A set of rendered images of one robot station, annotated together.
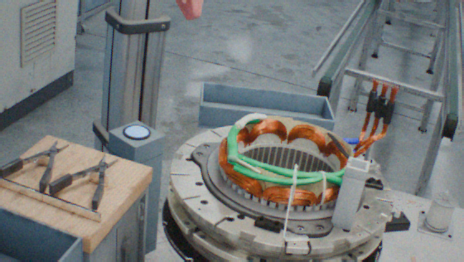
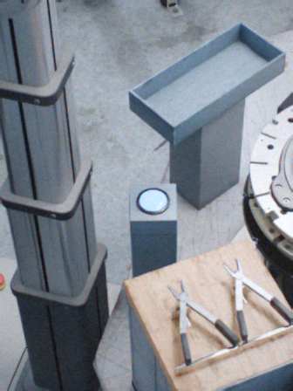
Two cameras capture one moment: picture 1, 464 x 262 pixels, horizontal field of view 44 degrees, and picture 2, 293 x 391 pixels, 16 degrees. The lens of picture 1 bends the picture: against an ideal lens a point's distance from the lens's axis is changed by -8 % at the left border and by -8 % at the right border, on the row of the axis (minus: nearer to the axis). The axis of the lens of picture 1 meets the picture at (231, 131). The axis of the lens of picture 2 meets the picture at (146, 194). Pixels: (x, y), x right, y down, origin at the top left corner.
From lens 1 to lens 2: 102 cm
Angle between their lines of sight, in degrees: 35
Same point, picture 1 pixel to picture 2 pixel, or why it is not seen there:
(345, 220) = not seen: outside the picture
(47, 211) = (255, 357)
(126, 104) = (64, 164)
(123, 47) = (51, 117)
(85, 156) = (189, 274)
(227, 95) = (154, 85)
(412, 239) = not seen: outside the picture
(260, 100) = (184, 67)
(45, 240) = (271, 380)
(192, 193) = not seen: outside the picture
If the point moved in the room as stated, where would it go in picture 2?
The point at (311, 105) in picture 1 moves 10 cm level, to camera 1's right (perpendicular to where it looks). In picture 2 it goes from (229, 37) to (274, 14)
